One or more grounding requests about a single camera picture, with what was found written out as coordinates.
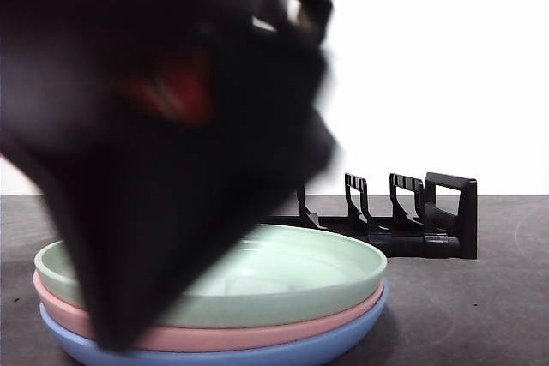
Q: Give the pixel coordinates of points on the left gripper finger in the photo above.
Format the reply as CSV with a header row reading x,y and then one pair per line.
x,y
150,233

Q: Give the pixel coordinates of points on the black plate rack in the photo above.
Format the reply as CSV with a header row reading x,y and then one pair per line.
x,y
467,220

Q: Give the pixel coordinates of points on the blue plate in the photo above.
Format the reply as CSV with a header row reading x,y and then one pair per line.
x,y
343,340

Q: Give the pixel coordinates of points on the pink plate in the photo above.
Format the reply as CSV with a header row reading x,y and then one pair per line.
x,y
257,336

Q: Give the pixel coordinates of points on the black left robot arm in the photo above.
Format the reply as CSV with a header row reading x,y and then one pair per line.
x,y
107,40

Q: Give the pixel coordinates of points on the green plate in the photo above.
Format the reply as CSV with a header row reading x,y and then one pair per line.
x,y
300,280

